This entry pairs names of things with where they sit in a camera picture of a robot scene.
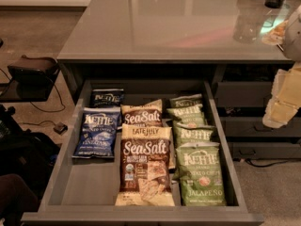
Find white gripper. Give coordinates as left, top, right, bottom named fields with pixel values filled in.
left=262, top=69, right=301, bottom=128

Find blue kettle chip bag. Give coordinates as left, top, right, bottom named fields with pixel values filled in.
left=90, top=89, right=124, bottom=107
left=72, top=107, right=120, bottom=159

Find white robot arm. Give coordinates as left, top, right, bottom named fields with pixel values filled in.
left=261, top=6, right=301, bottom=128

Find closed grey middle drawer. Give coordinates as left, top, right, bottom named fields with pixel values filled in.
left=220, top=117, right=301, bottom=137

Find closed grey drawer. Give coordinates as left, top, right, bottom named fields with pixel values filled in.
left=220, top=117, right=301, bottom=137
left=229, top=142, right=301, bottom=159

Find closed grey lower drawer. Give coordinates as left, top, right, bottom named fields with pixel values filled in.
left=229, top=142, right=301, bottom=159

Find rear green Kettle chip bag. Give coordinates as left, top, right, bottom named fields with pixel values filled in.
left=169, top=93, right=202, bottom=108

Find green kettle chip bag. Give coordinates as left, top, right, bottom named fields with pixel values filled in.
left=169, top=93, right=202, bottom=108
left=167, top=105, right=207, bottom=128
left=173, top=123, right=215, bottom=148

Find front green jalapeno chip bag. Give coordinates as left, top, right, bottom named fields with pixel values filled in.
left=176, top=142, right=227, bottom=206

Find rear Sea Salt chip bag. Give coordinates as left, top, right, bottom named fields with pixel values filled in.
left=120, top=100, right=163, bottom=127

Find sea salt chip bag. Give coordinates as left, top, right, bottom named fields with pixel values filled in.
left=120, top=100, right=163, bottom=127
left=116, top=123, right=175, bottom=206

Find front Sea Salt chip bag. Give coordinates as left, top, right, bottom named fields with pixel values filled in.
left=116, top=123, right=175, bottom=206

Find open grey top drawer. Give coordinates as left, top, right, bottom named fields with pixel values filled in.
left=23, top=79, right=263, bottom=226

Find small black power adapter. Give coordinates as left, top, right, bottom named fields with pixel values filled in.
left=54, top=122, right=68, bottom=135

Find black device on stand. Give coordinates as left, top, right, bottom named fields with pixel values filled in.
left=8, top=55, right=59, bottom=86

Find black equipment at left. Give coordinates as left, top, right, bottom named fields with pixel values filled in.
left=0, top=105, right=59, bottom=226

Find black floor cable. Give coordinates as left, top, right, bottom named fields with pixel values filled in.
left=0, top=69, right=67, bottom=127

